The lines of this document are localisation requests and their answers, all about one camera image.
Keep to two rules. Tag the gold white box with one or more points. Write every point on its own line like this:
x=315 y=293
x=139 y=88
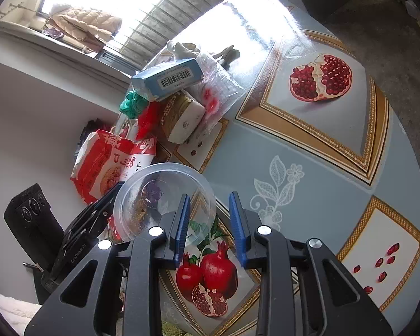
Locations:
x=183 y=119

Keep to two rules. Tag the clear plastic bowl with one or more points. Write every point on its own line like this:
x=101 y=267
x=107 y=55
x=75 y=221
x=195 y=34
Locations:
x=168 y=182

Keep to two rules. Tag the clear plastic bag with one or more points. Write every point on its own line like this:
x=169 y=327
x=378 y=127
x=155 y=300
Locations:
x=220 y=84

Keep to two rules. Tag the red crumpled wrapper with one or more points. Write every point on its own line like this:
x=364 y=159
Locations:
x=148 y=119

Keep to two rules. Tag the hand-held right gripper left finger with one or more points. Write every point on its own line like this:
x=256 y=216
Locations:
x=180 y=227

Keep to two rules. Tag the blue cardboard box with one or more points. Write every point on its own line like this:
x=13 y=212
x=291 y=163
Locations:
x=175 y=75

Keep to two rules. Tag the green plastic bag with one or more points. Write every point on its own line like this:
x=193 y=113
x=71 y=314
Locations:
x=133 y=105

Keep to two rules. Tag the balcony railing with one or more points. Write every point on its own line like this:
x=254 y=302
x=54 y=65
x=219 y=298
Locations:
x=154 y=31

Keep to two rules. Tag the red white food bag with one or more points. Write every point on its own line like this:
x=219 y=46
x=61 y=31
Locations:
x=98 y=161

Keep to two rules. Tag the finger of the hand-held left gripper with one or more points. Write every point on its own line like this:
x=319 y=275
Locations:
x=106 y=196
x=87 y=225

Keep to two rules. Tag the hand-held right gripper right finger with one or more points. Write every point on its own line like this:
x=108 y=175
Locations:
x=239 y=227

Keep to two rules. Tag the beige down jacket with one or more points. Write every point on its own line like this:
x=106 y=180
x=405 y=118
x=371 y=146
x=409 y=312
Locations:
x=84 y=24

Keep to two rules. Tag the fruit print tablecloth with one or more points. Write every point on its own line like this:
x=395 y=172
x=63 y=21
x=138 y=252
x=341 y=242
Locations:
x=301 y=154

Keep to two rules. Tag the white blanket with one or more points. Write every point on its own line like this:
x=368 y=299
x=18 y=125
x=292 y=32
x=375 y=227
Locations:
x=10 y=311

